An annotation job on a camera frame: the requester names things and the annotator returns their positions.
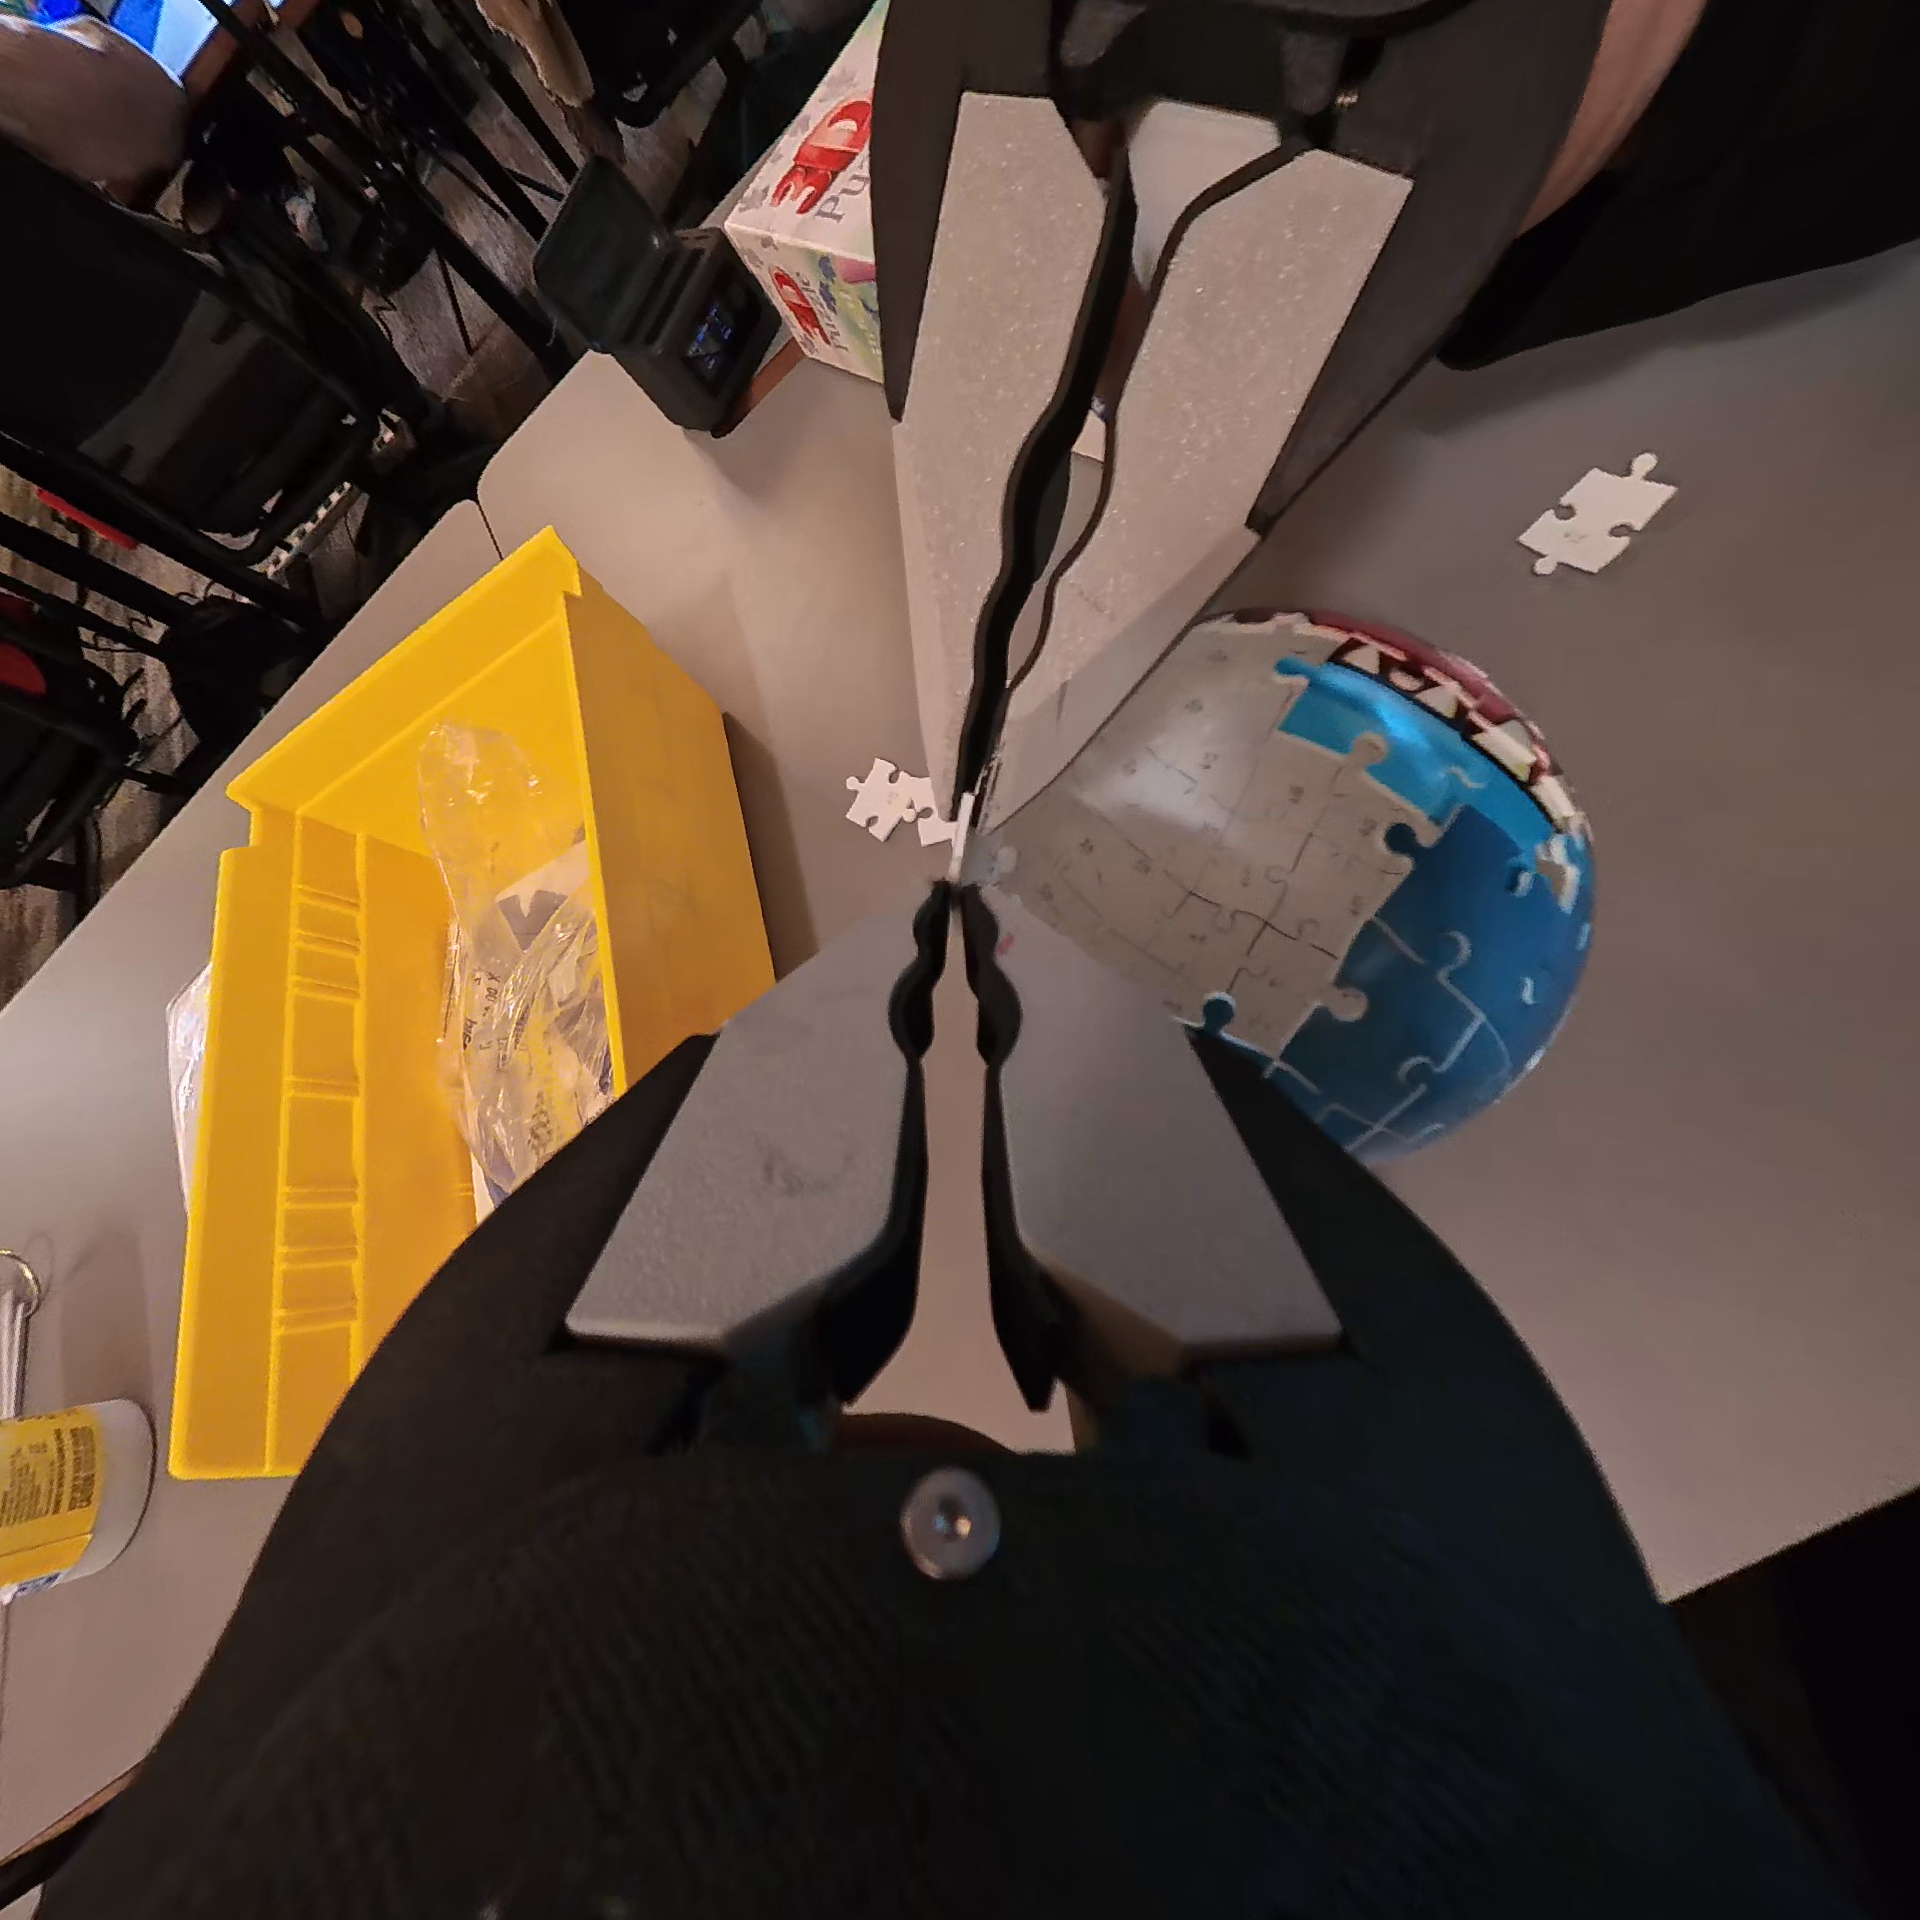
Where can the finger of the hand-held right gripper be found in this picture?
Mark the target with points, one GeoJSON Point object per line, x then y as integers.
{"type": "Point", "coordinates": [991, 331]}
{"type": "Point", "coordinates": [1231, 347]}

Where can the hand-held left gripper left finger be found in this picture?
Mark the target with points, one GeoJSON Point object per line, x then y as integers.
{"type": "Point", "coordinates": [750, 1186]}

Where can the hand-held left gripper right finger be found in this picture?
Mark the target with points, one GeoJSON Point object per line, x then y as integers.
{"type": "Point", "coordinates": [1155, 1200]}

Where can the blue shark puzzle ball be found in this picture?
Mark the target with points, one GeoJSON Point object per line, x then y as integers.
{"type": "Point", "coordinates": [1424, 932]}

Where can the white puzzle piece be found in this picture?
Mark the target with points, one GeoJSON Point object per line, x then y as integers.
{"type": "Point", "coordinates": [967, 827]}
{"type": "Point", "coordinates": [1599, 517]}
{"type": "Point", "coordinates": [885, 797]}

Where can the person's right forearm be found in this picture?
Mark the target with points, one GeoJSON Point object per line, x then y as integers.
{"type": "Point", "coordinates": [1769, 150]}

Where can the white red puzzle box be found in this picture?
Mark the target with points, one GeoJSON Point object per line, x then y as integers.
{"type": "Point", "coordinates": [811, 255]}

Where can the clear plastic bag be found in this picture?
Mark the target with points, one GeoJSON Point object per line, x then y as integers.
{"type": "Point", "coordinates": [510, 932]}

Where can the yellow plastic bin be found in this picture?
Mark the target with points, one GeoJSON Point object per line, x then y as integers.
{"type": "Point", "coordinates": [662, 811]}

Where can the printed paper in sleeve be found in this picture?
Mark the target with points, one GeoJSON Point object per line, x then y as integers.
{"type": "Point", "coordinates": [183, 1080]}

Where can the disinfecting wipes canister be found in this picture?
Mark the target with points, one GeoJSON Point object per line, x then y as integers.
{"type": "Point", "coordinates": [77, 1484]}

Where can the black mesh chair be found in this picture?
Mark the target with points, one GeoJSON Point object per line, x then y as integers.
{"type": "Point", "coordinates": [150, 347]}

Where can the computer monitor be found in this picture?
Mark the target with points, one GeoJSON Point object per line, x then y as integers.
{"type": "Point", "coordinates": [150, 31]}

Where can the black camera device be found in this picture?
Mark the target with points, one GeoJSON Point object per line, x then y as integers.
{"type": "Point", "coordinates": [630, 285]}

